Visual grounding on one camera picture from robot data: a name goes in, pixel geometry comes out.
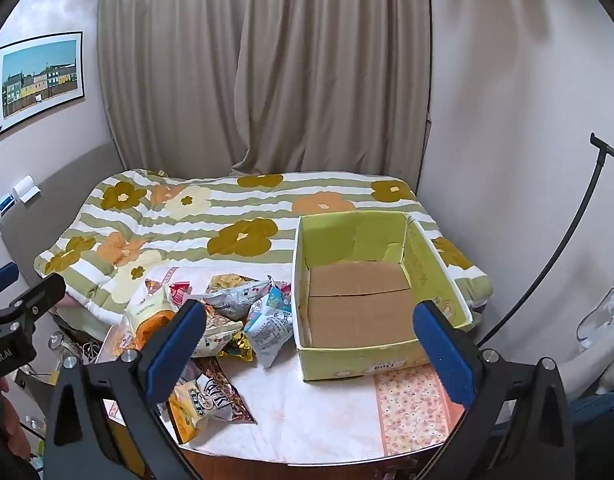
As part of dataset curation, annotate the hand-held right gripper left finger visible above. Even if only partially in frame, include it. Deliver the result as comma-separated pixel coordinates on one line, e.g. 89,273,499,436
44,299,208,480

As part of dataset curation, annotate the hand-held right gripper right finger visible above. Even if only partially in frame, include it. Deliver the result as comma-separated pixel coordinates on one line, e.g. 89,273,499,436
411,300,575,480

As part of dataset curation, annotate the white snack packet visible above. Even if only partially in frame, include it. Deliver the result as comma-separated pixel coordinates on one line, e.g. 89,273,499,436
192,305,245,358

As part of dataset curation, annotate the cream orange snack packet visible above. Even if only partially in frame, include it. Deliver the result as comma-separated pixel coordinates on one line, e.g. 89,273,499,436
123,292,180,353

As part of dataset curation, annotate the brown snack packet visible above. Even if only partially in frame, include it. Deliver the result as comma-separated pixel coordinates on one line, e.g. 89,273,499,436
182,357,258,423

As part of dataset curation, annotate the silver chips snack packet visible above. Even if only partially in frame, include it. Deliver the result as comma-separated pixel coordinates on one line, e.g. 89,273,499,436
202,273,274,322

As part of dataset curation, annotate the green cardboard box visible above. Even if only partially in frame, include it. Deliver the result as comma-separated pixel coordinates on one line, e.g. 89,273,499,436
291,210,474,383

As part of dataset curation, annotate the person's left hand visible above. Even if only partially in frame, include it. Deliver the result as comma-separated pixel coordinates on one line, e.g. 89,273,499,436
0,375,34,461

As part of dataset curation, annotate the pink floral mat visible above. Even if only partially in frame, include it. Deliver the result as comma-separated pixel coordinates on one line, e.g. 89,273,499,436
373,362,465,456

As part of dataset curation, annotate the pink snack packet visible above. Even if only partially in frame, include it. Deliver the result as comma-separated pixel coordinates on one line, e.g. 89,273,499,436
168,281,194,311

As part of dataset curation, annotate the gold snack packet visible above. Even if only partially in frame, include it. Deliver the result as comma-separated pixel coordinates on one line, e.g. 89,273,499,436
218,332,258,363

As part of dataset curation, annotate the light blue snack packet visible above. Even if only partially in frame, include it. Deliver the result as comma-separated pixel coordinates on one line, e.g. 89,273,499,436
243,282,294,370

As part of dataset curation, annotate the grey padded headboard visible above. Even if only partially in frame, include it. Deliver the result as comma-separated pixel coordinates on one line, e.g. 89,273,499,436
0,142,122,281

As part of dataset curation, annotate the white tablecloth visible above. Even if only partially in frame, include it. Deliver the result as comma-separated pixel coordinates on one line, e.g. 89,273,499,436
94,262,468,461

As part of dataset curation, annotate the floral striped blanket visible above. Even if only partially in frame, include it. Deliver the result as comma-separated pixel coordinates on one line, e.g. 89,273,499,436
33,169,494,331

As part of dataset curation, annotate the black gooseneck stand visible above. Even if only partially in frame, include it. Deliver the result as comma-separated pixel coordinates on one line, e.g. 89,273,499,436
476,132,614,348

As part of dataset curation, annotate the beige curtain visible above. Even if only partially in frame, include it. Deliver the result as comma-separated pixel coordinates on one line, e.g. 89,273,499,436
96,0,434,181

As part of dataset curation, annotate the wall poster of houses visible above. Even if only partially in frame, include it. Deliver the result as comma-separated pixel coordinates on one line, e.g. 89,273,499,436
0,31,85,137

